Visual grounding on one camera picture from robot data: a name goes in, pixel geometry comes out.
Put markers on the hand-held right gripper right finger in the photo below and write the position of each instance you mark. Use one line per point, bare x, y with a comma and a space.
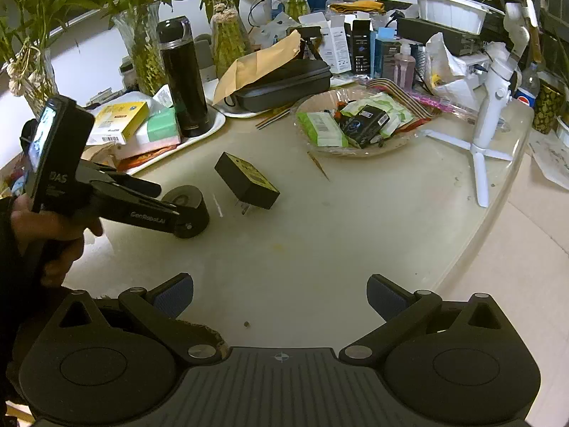
386, 296

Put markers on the cola bottle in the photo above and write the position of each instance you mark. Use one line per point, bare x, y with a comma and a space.
528, 86

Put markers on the black power adapter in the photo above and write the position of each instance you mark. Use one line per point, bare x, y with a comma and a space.
244, 178

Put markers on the yellow cloth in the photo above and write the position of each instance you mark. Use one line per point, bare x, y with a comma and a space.
355, 7

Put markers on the red long packet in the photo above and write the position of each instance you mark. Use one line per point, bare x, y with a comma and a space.
146, 158

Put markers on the bottle vase with bamboo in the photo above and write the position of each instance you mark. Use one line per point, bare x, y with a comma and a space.
229, 44

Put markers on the white carton box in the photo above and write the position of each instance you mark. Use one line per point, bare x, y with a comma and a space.
335, 46

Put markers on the white tray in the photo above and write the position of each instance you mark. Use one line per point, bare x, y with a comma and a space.
213, 122

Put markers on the black zip case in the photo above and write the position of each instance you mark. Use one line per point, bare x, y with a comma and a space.
284, 86

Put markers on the black thermos bottle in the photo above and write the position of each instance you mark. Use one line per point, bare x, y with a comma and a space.
184, 80

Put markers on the white plastic bag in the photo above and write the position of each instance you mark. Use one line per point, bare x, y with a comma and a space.
449, 75

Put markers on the black packet with blue print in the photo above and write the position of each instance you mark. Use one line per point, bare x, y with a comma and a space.
364, 125

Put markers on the dark grey cylinder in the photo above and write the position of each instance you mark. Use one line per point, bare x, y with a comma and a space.
191, 200

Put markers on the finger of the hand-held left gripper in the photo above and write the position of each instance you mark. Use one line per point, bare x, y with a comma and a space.
186, 229
146, 188

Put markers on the tall glass vase with stems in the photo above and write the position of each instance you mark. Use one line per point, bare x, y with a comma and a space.
38, 84

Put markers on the brown paper envelope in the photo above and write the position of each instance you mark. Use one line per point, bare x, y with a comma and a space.
258, 69

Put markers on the striped plastic sleeve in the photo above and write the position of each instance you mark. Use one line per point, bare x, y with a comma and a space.
418, 98

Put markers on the wide glass vase with bamboo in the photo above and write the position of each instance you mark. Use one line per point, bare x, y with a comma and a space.
142, 53

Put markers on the white gimbal tripod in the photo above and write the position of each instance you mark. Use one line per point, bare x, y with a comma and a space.
489, 98

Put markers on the green wet wipe packet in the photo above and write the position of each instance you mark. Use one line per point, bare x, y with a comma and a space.
322, 129

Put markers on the wooden chopsticks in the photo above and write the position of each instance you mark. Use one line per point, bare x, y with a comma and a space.
275, 118

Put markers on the white and green packet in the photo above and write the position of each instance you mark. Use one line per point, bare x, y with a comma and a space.
395, 111

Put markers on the pink soap bottle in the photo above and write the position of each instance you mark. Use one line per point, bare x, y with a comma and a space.
404, 69

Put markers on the black carton box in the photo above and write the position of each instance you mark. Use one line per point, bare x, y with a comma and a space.
361, 46

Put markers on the patterned yellow cup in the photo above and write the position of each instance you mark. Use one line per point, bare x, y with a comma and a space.
546, 109

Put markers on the dried pink flowers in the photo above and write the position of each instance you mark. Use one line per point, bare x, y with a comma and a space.
17, 80

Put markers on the blue box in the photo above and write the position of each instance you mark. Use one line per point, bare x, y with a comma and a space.
387, 53

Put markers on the thin wooden stick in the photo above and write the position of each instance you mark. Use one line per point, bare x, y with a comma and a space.
319, 165

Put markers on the person's left hand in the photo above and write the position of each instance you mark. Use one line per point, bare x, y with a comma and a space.
66, 235

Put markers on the white foil bowl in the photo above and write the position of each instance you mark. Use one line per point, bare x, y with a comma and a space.
453, 9

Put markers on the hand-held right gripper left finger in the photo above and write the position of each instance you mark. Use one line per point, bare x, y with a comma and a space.
175, 296

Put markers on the yellow medicine box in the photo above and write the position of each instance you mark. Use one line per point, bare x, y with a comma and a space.
118, 122

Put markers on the glass plate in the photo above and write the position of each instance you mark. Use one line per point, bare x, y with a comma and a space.
311, 151

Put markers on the green tissue box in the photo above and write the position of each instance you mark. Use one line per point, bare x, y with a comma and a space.
160, 126

